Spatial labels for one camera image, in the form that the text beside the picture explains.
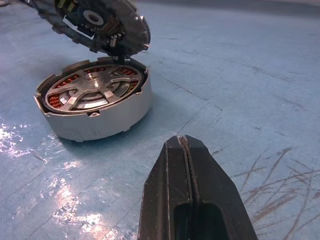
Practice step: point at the silver motor housing copper windings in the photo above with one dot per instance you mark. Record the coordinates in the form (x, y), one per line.
(100, 127)

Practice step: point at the silver motor lid circuit board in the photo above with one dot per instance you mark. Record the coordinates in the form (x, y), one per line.
(135, 30)

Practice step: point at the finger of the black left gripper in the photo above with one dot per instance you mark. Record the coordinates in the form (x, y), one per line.
(165, 190)
(215, 195)

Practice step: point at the clear tape patch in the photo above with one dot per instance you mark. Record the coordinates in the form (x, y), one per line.
(70, 210)

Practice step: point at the silver spoked rotor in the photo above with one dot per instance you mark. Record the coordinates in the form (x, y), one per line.
(93, 83)

